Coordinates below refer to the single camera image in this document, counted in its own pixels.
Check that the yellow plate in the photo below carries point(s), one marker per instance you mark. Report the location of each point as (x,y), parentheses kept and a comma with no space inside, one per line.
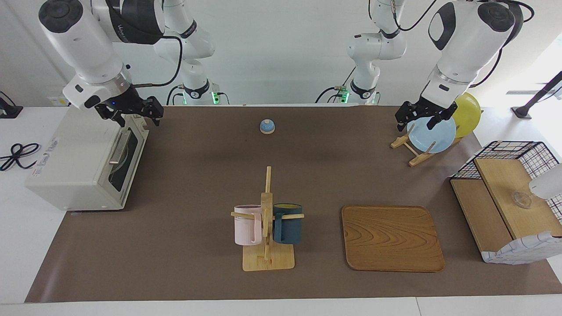
(468,114)

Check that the wooden tray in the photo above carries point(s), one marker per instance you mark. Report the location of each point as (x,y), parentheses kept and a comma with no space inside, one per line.
(390,239)

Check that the wooden mug rack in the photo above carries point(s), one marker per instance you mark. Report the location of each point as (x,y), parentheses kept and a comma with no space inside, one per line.
(266,259)

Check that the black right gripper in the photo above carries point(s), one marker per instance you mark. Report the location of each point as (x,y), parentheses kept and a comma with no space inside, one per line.
(123,103)

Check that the light blue plate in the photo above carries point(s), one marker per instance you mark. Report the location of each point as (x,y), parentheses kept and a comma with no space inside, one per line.
(432,137)

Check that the small glass bowl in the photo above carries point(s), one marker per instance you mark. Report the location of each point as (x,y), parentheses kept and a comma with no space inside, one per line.
(522,200)

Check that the beige toaster oven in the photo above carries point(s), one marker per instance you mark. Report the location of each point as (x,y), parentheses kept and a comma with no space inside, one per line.
(66,162)

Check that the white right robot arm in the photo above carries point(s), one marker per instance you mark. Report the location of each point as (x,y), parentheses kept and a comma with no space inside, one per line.
(88,44)

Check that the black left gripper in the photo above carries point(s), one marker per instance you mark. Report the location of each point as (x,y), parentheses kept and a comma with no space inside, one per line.
(432,109)

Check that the white wall socket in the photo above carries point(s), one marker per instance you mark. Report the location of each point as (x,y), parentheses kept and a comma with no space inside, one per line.
(58,101)

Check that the white rounded device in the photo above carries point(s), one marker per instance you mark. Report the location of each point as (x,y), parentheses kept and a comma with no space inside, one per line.
(549,182)

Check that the wooden plate rack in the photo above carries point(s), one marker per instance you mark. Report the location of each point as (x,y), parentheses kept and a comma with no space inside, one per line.
(417,160)

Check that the glass oven door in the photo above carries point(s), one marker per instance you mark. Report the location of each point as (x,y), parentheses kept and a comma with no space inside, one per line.
(131,164)

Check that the brown table mat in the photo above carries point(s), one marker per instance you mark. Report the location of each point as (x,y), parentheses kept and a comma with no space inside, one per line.
(197,197)

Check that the pink mug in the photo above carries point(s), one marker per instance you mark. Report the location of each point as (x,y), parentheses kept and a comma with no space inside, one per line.
(246,226)

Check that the dark teal mug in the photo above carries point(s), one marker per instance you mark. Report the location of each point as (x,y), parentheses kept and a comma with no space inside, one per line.
(287,228)

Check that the black clamp mount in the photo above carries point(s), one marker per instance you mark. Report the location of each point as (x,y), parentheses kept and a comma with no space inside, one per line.
(9,112)

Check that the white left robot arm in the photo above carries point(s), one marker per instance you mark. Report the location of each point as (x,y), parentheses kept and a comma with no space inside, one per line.
(465,44)

